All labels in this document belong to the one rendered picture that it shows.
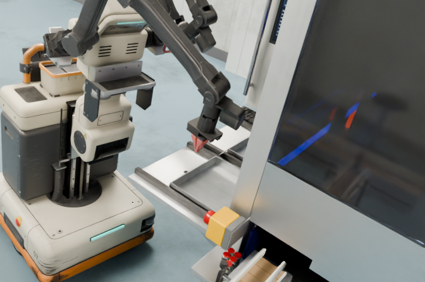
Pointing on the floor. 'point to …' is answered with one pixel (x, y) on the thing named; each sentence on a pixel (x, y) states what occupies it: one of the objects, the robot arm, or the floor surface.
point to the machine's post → (277, 86)
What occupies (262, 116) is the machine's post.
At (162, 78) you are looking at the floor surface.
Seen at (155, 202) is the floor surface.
